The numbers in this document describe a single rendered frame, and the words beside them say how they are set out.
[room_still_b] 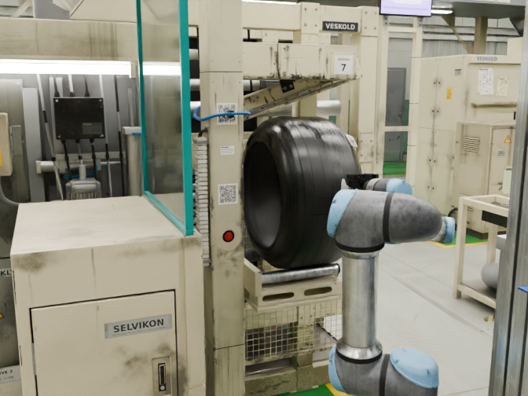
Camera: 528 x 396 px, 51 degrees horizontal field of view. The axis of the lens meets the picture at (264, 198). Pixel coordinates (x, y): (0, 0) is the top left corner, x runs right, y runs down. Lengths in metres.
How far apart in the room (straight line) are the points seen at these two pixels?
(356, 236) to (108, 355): 0.61
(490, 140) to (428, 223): 5.04
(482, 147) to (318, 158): 4.52
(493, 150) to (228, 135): 4.62
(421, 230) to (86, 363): 0.79
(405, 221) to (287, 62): 1.26
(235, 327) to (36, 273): 1.11
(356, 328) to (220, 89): 0.99
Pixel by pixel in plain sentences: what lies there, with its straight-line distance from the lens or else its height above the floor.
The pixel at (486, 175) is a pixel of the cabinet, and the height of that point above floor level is 0.71.
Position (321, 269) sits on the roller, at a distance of 2.17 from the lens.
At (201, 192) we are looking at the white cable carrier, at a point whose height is 1.23.
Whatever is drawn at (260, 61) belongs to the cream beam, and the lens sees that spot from 2.32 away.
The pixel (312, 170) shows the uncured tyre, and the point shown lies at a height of 1.32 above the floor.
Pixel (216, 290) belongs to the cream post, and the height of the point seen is 0.86.
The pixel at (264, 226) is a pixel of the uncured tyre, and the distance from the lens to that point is 2.43.
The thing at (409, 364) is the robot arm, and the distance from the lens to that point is 1.43.
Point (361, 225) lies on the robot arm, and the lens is 1.27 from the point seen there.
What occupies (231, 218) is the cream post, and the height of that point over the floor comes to 1.13.
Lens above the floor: 1.59
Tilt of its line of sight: 11 degrees down
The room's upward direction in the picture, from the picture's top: straight up
